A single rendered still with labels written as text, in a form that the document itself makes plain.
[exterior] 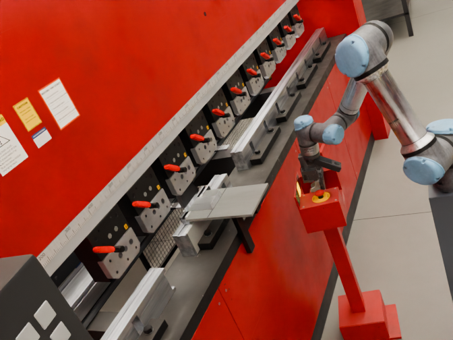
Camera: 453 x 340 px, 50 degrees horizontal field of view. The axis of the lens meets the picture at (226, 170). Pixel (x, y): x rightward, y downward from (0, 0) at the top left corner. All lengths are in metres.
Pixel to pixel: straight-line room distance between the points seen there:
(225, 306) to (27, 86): 0.93
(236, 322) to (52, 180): 0.82
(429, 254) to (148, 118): 1.73
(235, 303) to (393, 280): 1.14
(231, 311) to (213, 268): 0.17
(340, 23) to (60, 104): 2.58
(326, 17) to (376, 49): 2.06
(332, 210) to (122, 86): 0.93
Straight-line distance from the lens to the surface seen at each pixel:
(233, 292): 1.73
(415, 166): 1.64
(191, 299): 1.58
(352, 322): 2.36
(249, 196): 1.68
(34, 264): 0.56
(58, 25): 1.41
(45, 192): 1.26
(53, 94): 1.33
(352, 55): 1.54
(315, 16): 3.62
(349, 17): 3.58
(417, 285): 2.62
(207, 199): 1.78
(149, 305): 1.55
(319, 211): 1.93
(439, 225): 1.89
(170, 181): 1.63
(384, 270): 2.73
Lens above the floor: 1.82
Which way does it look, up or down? 25 degrees down
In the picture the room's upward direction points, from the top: 24 degrees counter-clockwise
